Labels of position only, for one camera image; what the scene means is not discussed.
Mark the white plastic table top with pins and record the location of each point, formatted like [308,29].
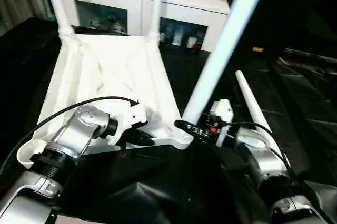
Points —
[105,71]

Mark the white plastic table leg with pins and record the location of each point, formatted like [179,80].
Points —
[58,3]
[226,40]
[156,3]
[255,103]

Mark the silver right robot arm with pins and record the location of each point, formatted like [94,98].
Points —
[268,166]

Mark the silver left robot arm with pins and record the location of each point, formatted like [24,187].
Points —
[58,155]

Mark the black work mat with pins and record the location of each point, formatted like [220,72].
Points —
[174,187]

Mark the small tan tag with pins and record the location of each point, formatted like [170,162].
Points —
[257,50]

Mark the white glass-door cabinet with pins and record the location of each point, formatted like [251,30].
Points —
[131,0]

